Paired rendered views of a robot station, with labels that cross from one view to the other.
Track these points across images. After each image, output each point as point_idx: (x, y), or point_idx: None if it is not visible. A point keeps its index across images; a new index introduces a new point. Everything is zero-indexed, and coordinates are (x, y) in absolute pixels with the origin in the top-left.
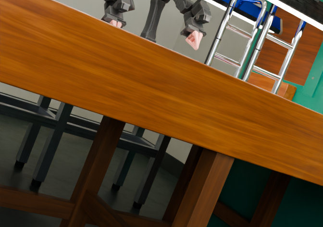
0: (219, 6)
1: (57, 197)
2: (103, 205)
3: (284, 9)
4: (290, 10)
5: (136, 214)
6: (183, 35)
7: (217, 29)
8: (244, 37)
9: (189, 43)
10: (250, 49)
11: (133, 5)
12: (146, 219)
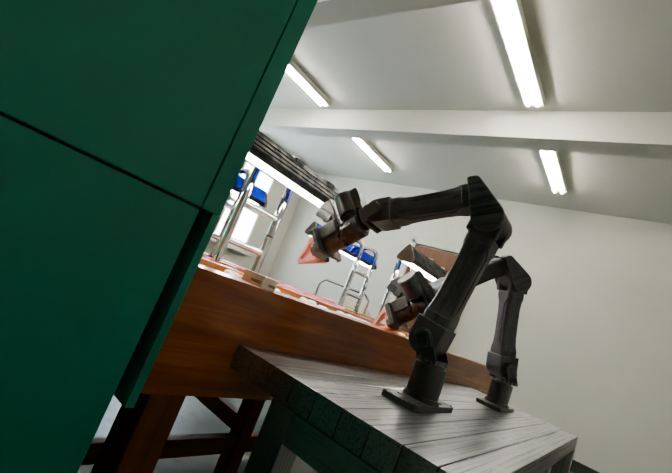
0: (307, 196)
1: (257, 434)
2: (225, 399)
3: (236, 192)
4: (231, 191)
5: (189, 438)
6: (334, 259)
7: (276, 229)
8: (249, 208)
9: (316, 263)
10: (233, 212)
11: (401, 278)
12: (177, 434)
